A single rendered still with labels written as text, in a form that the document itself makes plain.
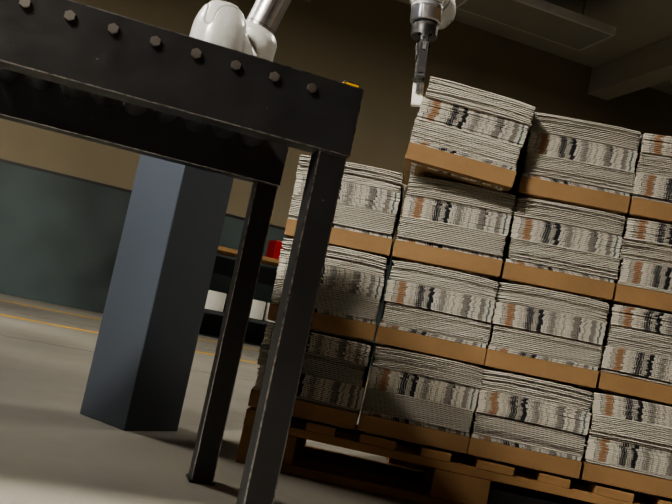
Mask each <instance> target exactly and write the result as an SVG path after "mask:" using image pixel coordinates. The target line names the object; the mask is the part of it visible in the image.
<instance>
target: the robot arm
mask: <svg viewBox="0 0 672 504"><path fill-rule="evenodd" d="M290 2H291V0H256V1H255V3H254V5H253V7H252V9H251V11H250V13H249V15H248V17H247V19H246V20H245V18H244V15H243V13H242V11H241V10H240V9H239V8H238V7H237V6H236V5H234V4H232V3H230V2H226V1H221V0H212V1H210V2H209V3H207V4H205V5H204V6H203V7H202V8H201V10H200V11H199V12H198V14H197V16H196V17H195V20H194V22H193V25H192V28H191V31H190V35H189V36H190V37H194V38H197V39H200V40H204V41H207V42H210V43H213V44H217V45H220V46H223V47H227V48H230V49H233V50H236V51H240V52H243V53H246V54H250V55H253V56H256V57H259V58H263V59H266V60H269V61H273V59H274V55H275V52H276V48H277V42H276V38H275V36H274V34H275V32H276V30H277V28H278V26H279V24H280V22H281V20H282V18H283V16H284V14H285V12H286V10H287V8H288V6H289V4H290ZM410 4H411V14H410V23H411V25H412V28H411V38H412V39H413V40H415V41H418V42H417V43H416V47H415V52H416V54H415V61H416V64H415V75H414V78H413V79H412V81H413V90H412V100H411V106H413V107H420V106H421V102H422V98H423V90H424V85H425V83H426V82H424V78H425V70H426V62H427V58H428V54H429V49H430V44H429V42H433V41H435V40H436V39H437V33H438V30H441V29H444V28H446V27H447V26H448V25H449V24H450V23H451V22H453V20H454V18H455V14H456V4H455V0H410Z"/></svg>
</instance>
